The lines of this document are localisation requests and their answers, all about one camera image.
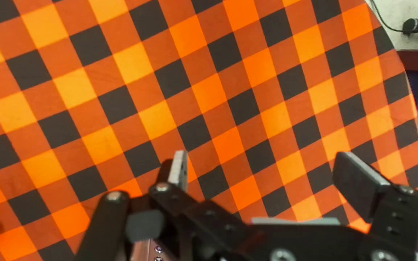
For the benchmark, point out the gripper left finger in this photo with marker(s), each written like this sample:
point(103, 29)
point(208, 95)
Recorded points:
point(180, 206)

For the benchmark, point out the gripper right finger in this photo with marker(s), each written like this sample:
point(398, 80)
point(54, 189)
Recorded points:
point(368, 188)

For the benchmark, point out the orange black checkered tablecloth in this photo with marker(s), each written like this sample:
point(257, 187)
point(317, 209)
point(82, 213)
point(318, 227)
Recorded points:
point(201, 90)

